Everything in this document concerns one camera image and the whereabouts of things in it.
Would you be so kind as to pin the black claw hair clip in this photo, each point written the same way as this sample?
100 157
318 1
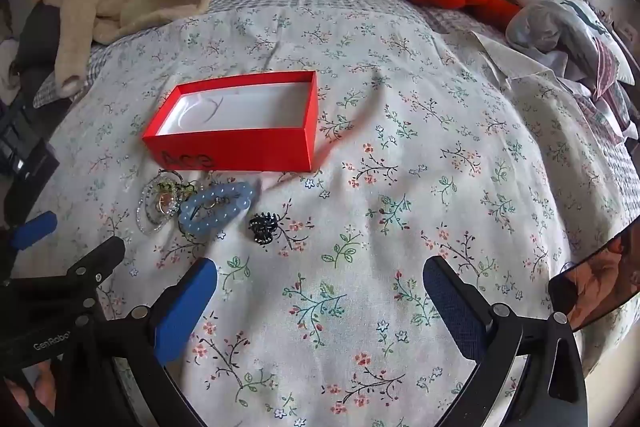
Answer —
263 227

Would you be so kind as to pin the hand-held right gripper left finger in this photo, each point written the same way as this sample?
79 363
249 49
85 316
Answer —
186 309

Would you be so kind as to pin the person's left hand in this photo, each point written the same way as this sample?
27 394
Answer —
30 392

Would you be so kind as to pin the black box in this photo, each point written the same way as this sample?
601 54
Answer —
25 152

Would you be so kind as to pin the floral bed sheet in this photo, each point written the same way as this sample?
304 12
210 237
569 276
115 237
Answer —
400 157

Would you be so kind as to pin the grey printed cloth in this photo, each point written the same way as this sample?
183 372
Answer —
565 27

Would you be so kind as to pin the red cardboard box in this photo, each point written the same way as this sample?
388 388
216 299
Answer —
235 149

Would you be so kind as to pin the dark clothing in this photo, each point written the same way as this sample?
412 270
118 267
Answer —
40 32

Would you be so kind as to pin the white collared shirt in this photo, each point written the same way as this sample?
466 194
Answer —
505 57

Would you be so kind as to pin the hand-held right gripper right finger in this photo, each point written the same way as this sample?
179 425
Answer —
454 309

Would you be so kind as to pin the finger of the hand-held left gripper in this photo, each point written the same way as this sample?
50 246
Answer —
34 231
100 254

